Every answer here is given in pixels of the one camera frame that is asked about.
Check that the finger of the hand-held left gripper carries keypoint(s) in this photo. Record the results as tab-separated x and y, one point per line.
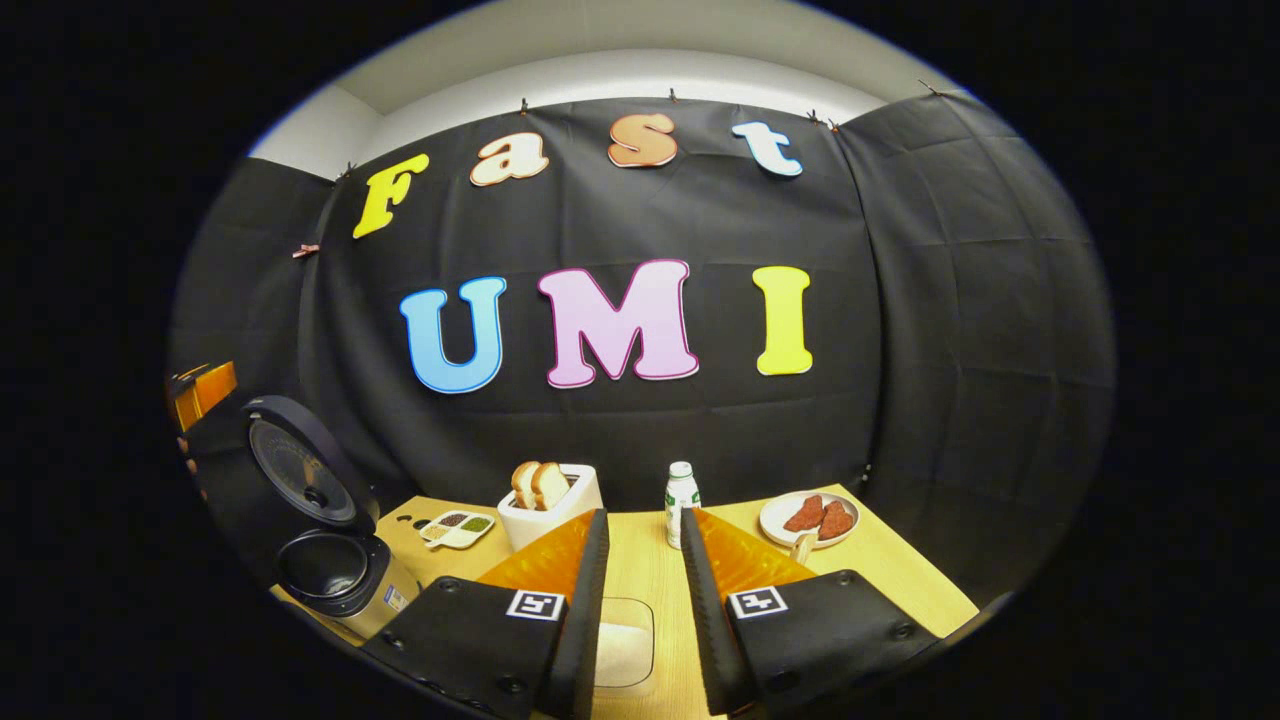
205	390

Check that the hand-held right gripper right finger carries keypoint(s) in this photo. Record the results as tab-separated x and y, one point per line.
705	620

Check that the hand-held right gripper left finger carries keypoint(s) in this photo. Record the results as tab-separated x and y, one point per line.
585	620

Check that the clear box of rice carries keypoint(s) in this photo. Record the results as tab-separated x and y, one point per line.
625	645

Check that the wooden spoon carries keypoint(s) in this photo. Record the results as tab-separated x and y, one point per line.
803	548

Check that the dark grey rice cooker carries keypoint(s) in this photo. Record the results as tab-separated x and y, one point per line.
330	570

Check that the white toaster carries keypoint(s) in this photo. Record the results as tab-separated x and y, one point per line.
550	520

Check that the white milk bottle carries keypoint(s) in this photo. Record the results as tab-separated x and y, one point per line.
682	505

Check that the white round plate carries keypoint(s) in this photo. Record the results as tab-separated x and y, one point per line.
775	520

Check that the toasted bread slice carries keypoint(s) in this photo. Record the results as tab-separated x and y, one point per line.
550	485
522	485

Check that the red meat slice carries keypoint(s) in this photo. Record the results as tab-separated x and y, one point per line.
803	513
836	520

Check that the white divided seasoning dish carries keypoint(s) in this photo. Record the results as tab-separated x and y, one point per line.
457	528

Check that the copper cloth clip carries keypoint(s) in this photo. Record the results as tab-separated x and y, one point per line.
305	250

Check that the black backdrop cloth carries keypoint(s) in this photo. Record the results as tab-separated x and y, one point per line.
950	300

